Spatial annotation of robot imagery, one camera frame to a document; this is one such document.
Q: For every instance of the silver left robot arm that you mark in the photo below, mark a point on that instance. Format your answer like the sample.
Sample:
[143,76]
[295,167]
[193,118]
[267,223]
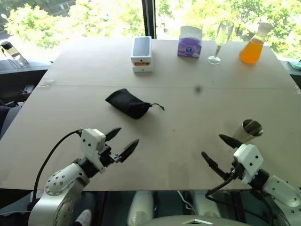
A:
[61,186]

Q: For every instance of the clear bottle with black cap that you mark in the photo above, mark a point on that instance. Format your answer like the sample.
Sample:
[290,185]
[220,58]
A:
[14,54]

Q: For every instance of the grey robot torso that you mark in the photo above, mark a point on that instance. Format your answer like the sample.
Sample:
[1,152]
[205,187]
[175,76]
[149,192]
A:
[195,221]

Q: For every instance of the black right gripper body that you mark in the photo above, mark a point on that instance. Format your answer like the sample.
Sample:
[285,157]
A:
[236,173]

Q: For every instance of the white robot leg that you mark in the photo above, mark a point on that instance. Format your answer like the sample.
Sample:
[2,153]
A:
[207,203]
[140,207]

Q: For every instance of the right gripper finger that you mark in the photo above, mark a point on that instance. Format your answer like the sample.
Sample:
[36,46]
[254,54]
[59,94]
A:
[215,164]
[230,141]

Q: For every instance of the white robot right leg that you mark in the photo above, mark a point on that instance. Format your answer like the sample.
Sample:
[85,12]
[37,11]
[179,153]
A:
[207,203]

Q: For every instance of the white robot left leg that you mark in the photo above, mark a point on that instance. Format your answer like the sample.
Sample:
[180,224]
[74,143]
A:
[140,207]

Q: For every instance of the teal cloth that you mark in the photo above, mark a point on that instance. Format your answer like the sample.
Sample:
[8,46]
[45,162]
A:
[295,65]

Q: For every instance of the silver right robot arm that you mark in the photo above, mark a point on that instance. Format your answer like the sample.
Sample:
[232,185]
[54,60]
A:
[282,193]

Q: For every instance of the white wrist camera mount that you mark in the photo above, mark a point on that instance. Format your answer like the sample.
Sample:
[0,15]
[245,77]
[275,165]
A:
[90,143]
[249,160]

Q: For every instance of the white shoe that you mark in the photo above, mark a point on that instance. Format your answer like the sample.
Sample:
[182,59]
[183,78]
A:
[84,217]

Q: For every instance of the flask with orange liquid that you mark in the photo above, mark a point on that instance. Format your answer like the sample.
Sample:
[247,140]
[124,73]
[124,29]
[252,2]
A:
[251,50]

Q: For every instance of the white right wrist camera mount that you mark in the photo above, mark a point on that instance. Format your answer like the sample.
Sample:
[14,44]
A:
[249,160]

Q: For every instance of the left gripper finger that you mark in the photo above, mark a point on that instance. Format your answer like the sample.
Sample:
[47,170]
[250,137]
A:
[129,149]
[113,134]

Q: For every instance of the purple tissue box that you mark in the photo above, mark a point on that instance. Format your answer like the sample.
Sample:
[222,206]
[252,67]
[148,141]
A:
[189,47]

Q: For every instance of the dark device with red part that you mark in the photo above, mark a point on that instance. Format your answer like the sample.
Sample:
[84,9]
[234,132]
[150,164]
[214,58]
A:
[26,91]

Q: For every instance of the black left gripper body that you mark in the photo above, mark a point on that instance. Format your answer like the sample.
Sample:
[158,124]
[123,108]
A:
[107,156]

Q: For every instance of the white phone box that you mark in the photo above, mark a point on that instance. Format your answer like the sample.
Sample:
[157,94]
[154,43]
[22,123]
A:
[141,50]

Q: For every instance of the clear champagne glass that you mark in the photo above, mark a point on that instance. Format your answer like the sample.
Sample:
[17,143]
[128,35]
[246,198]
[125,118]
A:
[223,33]

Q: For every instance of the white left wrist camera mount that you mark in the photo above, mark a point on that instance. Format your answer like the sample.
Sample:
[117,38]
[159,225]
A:
[90,143]

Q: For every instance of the dark window frame post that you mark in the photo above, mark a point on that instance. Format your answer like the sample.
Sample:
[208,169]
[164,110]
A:
[149,18]

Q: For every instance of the stainless steel cup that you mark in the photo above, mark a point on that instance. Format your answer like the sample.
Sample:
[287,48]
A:
[247,134]

